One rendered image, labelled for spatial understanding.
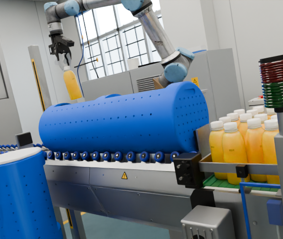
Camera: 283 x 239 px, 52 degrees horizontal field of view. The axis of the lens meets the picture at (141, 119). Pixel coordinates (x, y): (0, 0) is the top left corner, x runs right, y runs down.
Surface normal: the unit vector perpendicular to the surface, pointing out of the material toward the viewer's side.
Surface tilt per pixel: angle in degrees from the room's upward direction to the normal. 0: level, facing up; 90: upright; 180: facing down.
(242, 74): 90
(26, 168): 90
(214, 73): 90
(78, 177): 70
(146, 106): 59
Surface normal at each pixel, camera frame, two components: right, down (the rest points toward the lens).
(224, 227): 0.77, -0.07
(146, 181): -0.64, -0.13
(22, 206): 0.38, 0.04
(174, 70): -0.21, 0.61
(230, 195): -0.61, 0.21
